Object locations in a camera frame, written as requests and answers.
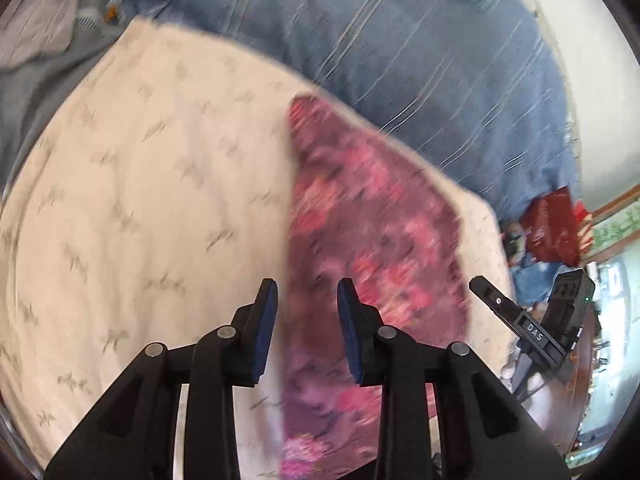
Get cream leaf-print blanket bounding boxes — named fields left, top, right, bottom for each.
left=0, top=15, right=521, bottom=480

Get blue denim garment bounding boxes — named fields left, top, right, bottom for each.
left=510, top=250, right=563, bottom=306

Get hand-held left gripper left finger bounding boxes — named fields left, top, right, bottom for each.
left=44, top=278, right=279, bottom=480

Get beige shorts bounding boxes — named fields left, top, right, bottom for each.
left=0, top=0, right=86, bottom=68

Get maroon floral garment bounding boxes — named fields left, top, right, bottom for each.
left=279, top=92, right=473, bottom=480

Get red plastic bag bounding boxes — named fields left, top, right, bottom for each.
left=517, top=186, right=593, bottom=267

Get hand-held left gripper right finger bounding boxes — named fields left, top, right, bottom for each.
left=336, top=277, right=571, bottom=480

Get wooden framed panel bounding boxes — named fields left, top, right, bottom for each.
left=587, top=195, right=640, bottom=266

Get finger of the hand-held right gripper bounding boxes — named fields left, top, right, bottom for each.
left=469, top=275, right=528, bottom=333

